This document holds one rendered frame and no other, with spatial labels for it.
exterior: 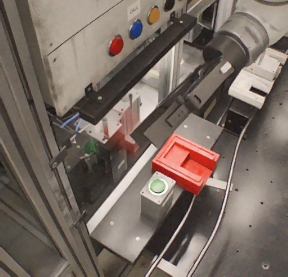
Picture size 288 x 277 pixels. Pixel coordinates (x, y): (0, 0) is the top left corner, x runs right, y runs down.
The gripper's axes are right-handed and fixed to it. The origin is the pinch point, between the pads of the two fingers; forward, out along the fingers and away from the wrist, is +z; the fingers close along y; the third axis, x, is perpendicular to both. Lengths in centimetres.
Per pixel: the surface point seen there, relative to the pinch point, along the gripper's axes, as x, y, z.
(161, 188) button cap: 16.9, -26.8, 2.1
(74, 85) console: -13.6, -0.7, 4.1
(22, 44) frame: -21.3, 9.9, 7.2
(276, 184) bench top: 60, -54, -34
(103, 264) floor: 55, -120, 40
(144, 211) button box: 20.7, -34.4, 8.5
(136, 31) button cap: -13.7, -4.5, -11.1
